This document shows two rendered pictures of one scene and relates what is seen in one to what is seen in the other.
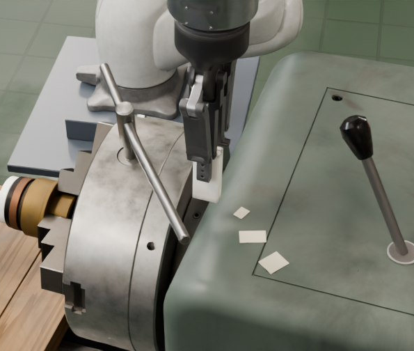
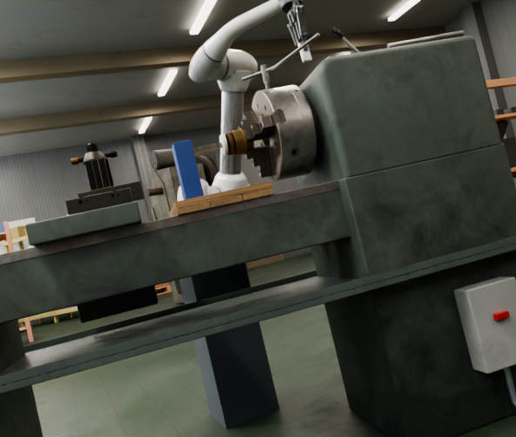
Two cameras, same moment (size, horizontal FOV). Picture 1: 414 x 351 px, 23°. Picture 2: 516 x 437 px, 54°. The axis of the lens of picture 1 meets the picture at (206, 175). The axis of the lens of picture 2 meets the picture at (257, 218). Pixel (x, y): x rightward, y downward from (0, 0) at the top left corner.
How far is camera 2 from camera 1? 182 cm
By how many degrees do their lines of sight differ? 54
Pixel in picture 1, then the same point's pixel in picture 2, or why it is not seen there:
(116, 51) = not seen: hidden behind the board
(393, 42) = not seen: hidden behind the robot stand
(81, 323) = (284, 129)
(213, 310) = (336, 60)
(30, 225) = (239, 137)
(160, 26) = (209, 191)
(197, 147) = (303, 27)
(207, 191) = (307, 56)
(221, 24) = not seen: outside the picture
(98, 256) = (281, 98)
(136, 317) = (304, 112)
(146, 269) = (299, 95)
